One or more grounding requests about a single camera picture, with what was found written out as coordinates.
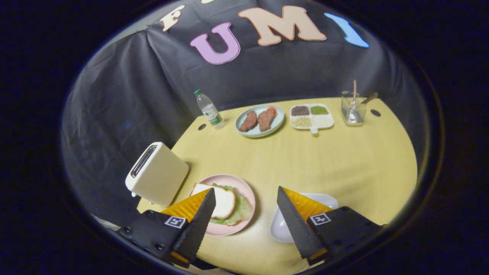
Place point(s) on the clear plastic water bottle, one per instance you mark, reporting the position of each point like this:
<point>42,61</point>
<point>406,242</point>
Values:
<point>209,110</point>

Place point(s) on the orange carrot slice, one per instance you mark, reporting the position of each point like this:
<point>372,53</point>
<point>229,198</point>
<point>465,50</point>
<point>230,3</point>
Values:
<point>273,110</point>

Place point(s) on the clear glass cup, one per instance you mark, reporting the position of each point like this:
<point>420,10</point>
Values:
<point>361,114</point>

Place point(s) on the toasted bread slice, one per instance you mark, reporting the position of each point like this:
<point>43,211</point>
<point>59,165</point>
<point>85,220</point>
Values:
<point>223,200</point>

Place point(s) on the black backdrop cloth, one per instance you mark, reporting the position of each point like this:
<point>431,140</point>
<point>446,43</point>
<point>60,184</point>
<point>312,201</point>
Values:
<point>126,95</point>

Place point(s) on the brown meat piece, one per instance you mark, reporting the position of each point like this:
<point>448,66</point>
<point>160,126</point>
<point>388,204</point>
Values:
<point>249,121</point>
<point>265,120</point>

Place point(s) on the cream white toaster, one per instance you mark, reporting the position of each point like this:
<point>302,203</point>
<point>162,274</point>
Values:
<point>160,175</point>

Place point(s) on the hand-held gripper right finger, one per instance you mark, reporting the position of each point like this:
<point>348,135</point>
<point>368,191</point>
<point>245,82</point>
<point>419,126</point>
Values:
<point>294,225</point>

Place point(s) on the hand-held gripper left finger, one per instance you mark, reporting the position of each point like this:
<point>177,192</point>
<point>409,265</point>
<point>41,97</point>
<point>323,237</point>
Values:
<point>198,225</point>

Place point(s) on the green lettuce leaf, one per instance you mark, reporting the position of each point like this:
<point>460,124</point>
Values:
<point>242,212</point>

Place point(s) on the white divided grain tray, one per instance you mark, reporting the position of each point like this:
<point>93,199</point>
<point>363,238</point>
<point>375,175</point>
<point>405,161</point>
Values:
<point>324,121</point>

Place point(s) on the light teal plate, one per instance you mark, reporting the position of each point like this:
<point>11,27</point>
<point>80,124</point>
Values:
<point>279,119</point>

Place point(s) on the pink plate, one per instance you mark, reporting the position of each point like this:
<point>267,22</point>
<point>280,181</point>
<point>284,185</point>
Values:
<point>240,185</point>

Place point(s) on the metal spoon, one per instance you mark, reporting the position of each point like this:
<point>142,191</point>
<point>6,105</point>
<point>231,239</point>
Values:
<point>354,95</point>

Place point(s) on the white plate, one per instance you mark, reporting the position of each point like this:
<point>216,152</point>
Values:
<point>280,229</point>

